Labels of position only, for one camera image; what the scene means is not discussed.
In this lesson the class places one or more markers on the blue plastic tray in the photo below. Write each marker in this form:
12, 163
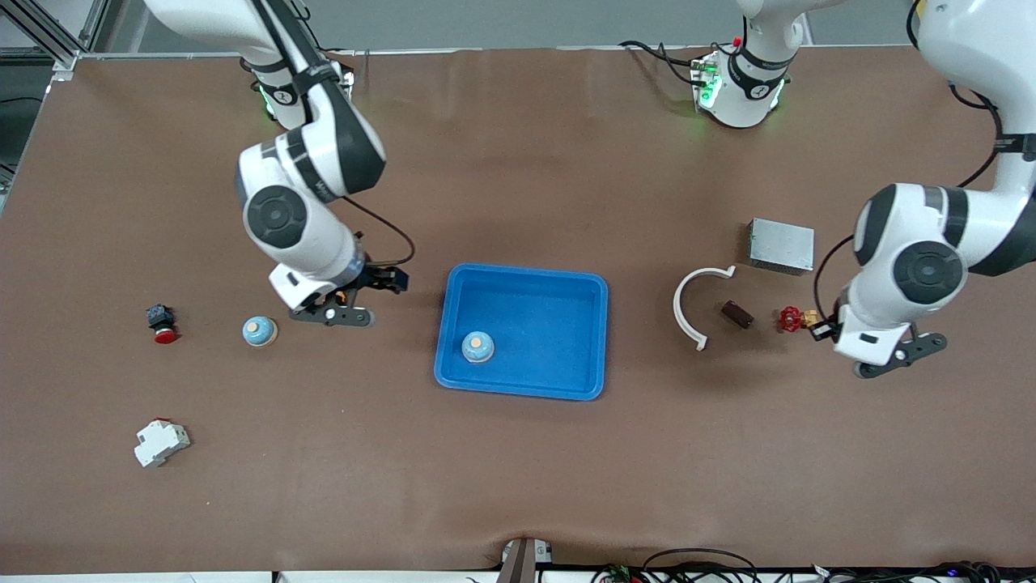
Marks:
526, 324

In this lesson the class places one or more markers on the dark brown capacitor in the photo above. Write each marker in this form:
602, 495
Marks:
737, 314

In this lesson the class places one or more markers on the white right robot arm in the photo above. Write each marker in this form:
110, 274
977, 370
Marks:
307, 243

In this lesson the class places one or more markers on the red pushbutton blue block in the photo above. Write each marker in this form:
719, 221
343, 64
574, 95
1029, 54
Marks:
160, 317

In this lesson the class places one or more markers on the white curved pipe clamp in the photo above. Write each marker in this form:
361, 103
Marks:
677, 310

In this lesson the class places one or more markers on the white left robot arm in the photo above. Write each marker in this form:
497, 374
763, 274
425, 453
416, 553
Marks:
923, 271

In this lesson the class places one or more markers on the blue dome call bell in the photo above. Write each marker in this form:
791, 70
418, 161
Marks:
477, 347
260, 331

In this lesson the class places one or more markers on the red emergency stop orange block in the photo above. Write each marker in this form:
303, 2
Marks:
340, 297

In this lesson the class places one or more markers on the silver metal box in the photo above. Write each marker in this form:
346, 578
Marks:
781, 245

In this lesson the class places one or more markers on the white circuit breaker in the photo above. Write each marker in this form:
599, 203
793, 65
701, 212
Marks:
158, 444

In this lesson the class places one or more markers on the brass valve red handwheel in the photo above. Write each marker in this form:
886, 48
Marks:
790, 319

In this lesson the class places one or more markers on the aluminium frame post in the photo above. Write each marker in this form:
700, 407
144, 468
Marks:
65, 61

